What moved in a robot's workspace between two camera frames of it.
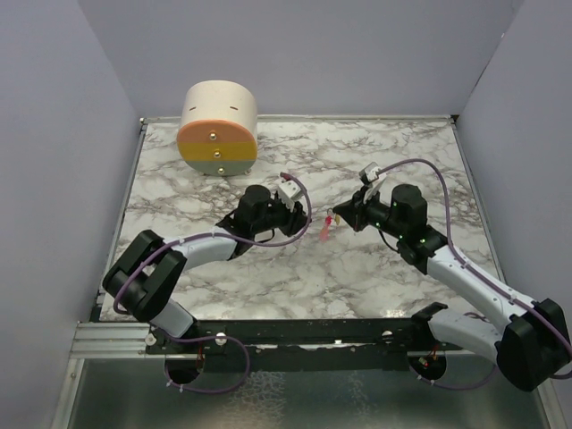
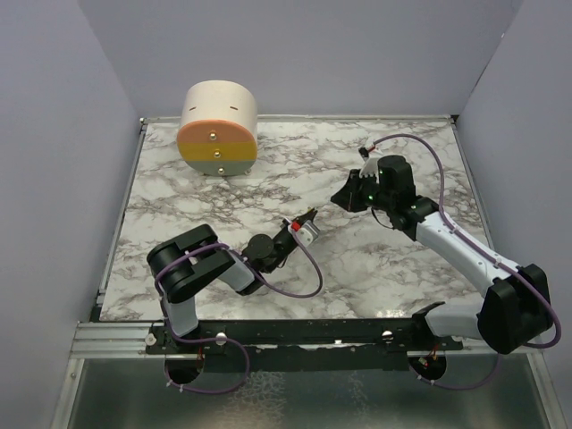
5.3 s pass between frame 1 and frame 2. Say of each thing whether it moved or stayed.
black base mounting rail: stayed
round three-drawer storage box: stayed
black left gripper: moved
